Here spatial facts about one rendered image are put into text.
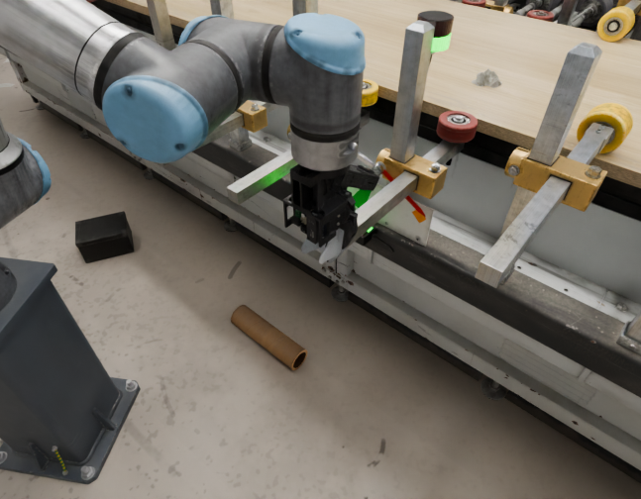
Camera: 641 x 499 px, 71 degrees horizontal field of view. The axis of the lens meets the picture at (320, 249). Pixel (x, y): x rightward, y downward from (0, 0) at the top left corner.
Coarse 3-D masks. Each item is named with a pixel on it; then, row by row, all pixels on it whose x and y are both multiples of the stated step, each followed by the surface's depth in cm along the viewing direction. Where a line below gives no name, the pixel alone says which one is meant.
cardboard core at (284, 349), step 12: (240, 312) 162; (252, 312) 162; (240, 324) 161; (252, 324) 158; (264, 324) 158; (252, 336) 158; (264, 336) 155; (276, 336) 154; (276, 348) 152; (288, 348) 151; (300, 348) 152; (288, 360) 150; (300, 360) 155
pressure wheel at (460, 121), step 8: (448, 112) 96; (456, 112) 96; (464, 112) 96; (440, 120) 94; (448, 120) 94; (456, 120) 94; (464, 120) 94; (472, 120) 94; (440, 128) 94; (448, 128) 92; (456, 128) 91; (464, 128) 91; (472, 128) 92; (440, 136) 95; (448, 136) 93; (456, 136) 92; (464, 136) 92; (472, 136) 93
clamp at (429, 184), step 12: (384, 156) 91; (420, 156) 90; (396, 168) 90; (408, 168) 88; (420, 168) 87; (444, 168) 87; (420, 180) 87; (432, 180) 85; (444, 180) 89; (420, 192) 89; (432, 192) 87
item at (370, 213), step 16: (448, 144) 96; (464, 144) 99; (432, 160) 91; (448, 160) 96; (400, 176) 87; (416, 176) 87; (384, 192) 83; (400, 192) 84; (368, 208) 80; (384, 208) 82; (368, 224) 79; (352, 240) 77
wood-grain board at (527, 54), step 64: (128, 0) 156; (192, 0) 156; (256, 0) 156; (320, 0) 156; (384, 0) 156; (448, 0) 156; (384, 64) 116; (448, 64) 116; (512, 64) 116; (640, 64) 116; (512, 128) 92; (576, 128) 92; (640, 128) 92
